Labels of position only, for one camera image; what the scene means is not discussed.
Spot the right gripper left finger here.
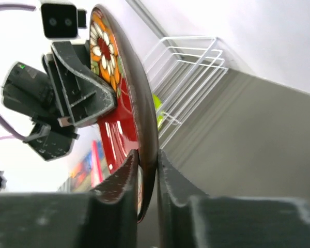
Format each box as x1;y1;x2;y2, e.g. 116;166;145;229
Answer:
0;150;138;247

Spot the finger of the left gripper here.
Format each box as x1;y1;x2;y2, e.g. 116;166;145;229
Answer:
51;41;117;127

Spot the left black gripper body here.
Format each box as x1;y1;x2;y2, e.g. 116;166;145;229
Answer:
2;53;78;161

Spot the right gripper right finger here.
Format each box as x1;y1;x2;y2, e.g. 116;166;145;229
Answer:
157;150;310;247

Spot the red floral plate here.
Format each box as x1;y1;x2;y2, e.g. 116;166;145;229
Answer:
89;5;159;222

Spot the lime green plate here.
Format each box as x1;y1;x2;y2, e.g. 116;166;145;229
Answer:
151;93;166;132

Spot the white wire dish rack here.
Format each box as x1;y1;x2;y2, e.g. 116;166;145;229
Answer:
144;36;228;148

